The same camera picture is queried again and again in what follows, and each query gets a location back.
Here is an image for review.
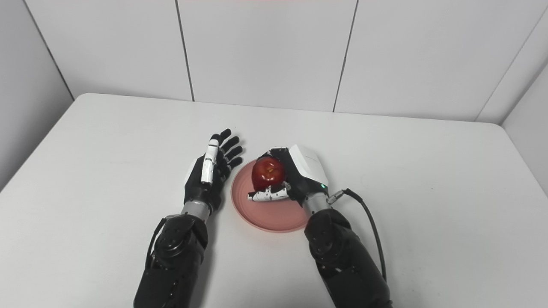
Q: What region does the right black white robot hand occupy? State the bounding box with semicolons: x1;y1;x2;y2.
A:
247;144;330;207

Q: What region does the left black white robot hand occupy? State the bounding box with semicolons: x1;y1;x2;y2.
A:
184;128;244;213

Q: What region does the pink round plate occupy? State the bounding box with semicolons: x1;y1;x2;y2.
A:
230;159;311;234

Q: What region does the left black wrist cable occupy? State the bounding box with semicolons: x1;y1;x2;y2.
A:
146;217;167;270

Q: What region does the red apple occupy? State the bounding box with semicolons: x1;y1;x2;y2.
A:
251;157;286;192

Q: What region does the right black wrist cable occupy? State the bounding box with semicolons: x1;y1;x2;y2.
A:
326;188;387;283

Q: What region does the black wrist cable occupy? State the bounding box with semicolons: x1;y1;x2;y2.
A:
326;188;387;283
146;217;167;270

